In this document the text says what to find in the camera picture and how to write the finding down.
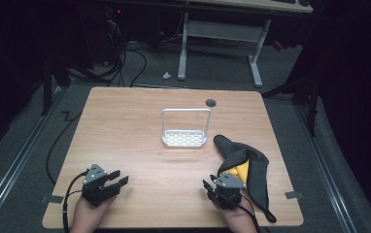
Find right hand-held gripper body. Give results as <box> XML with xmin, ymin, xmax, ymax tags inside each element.
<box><xmin>206</xmin><ymin>172</ymin><xmax>248</xmax><ymax>211</ymax></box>

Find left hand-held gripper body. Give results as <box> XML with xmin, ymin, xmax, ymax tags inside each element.
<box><xmin>81</xmin><ymin>163</ymin><xmax>120</xmax><ymax>209</ymax></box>

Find dark cloth with yellow lining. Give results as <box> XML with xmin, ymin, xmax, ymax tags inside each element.
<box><xmin>213</xmin><ymin>134</ymin><xmax>278</xmax><ymax>224</ymax></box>

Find white rack with handle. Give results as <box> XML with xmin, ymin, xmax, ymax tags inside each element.
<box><xmin>160</xmin><ymin>108</ymin><xmax>213</xmax><ymax>149</ymax></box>

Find person's left hand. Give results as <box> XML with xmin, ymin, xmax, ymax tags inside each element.
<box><xmin>70</xmin><ymin>194</ymin><xmax>118</xmax><ymax>233</ymax></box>

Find person's right hand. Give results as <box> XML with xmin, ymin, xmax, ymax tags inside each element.
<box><xmin>219</xmin><ymin>195</ymin><xmax>259</xmax><ymax>233</ymax></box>

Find grey tape piece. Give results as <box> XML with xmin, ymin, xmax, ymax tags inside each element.
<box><xmin>40</xmin><ymin>194</ymin><xmax>65</xmax><ymax>205</ymax></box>
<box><xmin>285</xmin><ymin>190</ymin><xmax>304</xmax><ymax>200</ymax></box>

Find black stand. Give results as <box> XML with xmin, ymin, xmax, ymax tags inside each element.
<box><xmin>260</xmin><ymin>73</ymin><xmax>321</xmax><ymax>137</ymax></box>
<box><xmin>40</xmin><ymin>54</ymin><xmax>72</xmax><ymax>117</ymax></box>

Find dark computer tower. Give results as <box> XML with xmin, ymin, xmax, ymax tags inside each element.
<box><xmin>103</xmin><ymin>5</ymin><xmax>127</xmax><ymax>66</ymax></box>

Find white desk with metal legs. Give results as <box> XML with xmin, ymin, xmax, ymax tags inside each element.
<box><xmin>177</xmin><ymin>0</ymin><xmax>314</xmax><ymax>88</ymax></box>

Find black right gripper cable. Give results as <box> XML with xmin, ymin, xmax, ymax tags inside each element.
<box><xmin>219</xmin><ymin>190</ymin><xmax>261</xmax><ymax>233</ymax></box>

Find black floor cable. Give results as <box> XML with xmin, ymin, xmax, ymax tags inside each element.
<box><xmin>45</xmin><ymin>111</ymin><xmax>84</xmax><ymax>186</ymax></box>

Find metal floor rail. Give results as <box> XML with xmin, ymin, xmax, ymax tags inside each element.
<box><xmin>294</xmin><ymin>103</ymin><xmax>358</xmax><ymax>233</ymax></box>
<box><xmin>0</xmin><ymin>86</ymin><xmax>63</xmax><ymax>226</ymax></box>

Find bundle of black cables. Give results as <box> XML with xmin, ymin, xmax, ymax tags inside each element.
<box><xmin>106</xmin><ymin>40</ymin><xmax>149</xmax><ymax>88</ymax></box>

